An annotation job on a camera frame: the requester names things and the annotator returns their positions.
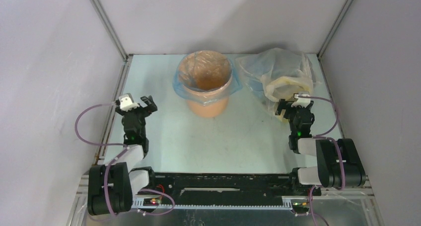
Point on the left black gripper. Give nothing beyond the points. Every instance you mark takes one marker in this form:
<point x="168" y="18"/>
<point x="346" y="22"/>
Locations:
<point x="150" y="108"/>

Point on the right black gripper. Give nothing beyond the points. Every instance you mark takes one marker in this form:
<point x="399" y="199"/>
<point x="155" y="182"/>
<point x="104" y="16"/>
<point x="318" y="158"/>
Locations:
<point x="296" y="109"/>

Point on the translucent white plastic bag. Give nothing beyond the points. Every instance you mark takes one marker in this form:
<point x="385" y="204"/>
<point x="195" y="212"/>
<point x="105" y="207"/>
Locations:
<point x="276" y="74"/>

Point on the orange plastic trash bin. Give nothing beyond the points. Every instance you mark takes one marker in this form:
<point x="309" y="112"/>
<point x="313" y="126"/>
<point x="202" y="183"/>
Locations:
<point x="208" y="111"/>

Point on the blue plastic trash bag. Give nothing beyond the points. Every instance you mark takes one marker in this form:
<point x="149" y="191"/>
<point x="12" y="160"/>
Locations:
<point x="235" y="83"/>

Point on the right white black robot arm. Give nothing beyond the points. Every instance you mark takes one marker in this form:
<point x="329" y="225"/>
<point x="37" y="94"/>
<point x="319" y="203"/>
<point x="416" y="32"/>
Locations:
<point x="338" y="163"/>

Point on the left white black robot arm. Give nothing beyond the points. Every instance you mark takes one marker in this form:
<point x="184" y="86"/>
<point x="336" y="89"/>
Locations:
<point x="111" y="186"/>

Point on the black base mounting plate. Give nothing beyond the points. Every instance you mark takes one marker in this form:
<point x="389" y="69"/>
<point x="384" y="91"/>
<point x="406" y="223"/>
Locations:
<point x="223" y="188"/>

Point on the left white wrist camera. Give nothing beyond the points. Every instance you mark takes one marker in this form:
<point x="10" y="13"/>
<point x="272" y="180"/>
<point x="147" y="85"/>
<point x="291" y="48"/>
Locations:
<point x="127" y="103"/>

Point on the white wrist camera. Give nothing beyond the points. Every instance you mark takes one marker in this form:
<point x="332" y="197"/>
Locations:
<point x="127" y="103"/>
<point x="301" y="99"/>

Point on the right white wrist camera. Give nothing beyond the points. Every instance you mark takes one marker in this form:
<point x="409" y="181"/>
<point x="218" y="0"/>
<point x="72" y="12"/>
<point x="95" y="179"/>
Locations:
<point x="301" y="99"/>

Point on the aluminium frame rail front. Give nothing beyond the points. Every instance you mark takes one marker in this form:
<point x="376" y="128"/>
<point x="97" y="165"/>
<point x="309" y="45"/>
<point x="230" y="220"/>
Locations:
<point x="197" y="203"/>

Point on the left aluminium corner post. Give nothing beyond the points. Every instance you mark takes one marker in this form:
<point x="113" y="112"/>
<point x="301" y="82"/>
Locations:
<point x="109" y="28"/>

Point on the aluminium corner post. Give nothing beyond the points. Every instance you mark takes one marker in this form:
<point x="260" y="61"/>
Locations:
<point x="109" y="28"/>
<point x="340" y="17"/>

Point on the right aluminium corner post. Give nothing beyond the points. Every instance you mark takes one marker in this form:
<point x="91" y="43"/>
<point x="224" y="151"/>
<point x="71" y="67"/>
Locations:
<point x="340" y="17"/>

